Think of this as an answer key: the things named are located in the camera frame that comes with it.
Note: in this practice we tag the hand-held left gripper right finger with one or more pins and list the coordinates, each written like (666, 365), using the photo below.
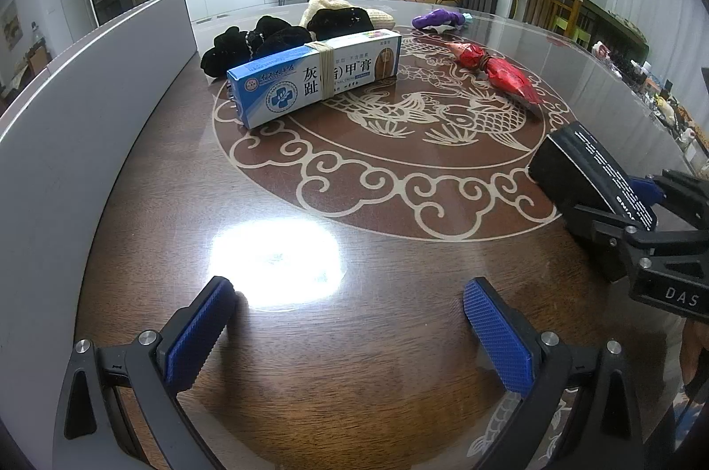
(498, 337)

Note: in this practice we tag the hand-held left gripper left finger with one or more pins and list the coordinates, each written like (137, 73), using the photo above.
(196, 331)

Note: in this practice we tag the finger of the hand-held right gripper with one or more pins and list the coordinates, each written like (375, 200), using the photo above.
(648, 190)
(642, 240)

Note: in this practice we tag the black cardboard box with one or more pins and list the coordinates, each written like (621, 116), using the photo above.
(576, 159)

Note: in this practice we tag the red foil bundle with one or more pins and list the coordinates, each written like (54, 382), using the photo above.
(504, 74)

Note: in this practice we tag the blue white medicine box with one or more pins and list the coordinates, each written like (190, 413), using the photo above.
(288, 87)

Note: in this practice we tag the purple plastic toy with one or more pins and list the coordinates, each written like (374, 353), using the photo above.
(437, 18)

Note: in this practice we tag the black fluffy cloth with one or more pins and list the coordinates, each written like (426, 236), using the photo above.
(266, 37)

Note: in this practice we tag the black knit hat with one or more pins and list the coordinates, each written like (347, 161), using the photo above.
(340, 24)

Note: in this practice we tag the cream knit hat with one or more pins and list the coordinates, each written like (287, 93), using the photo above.
(324, 3)

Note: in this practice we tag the brown patterned wooden desktop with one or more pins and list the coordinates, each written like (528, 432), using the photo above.
(360, 337)

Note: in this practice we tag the person's right hand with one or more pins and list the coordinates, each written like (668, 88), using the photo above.
(697, 353)

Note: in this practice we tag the cluttered sideboard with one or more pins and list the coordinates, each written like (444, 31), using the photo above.
(637, 65)

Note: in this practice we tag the wooden chair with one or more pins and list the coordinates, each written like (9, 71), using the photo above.
(545, 4)

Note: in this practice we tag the grey partition board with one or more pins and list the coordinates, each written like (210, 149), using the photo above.
(72, 143)

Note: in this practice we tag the clear plastic bottle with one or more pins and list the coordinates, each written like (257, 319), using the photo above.
(37, 32)

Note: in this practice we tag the framed wall picture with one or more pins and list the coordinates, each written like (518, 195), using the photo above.
(11, 24)

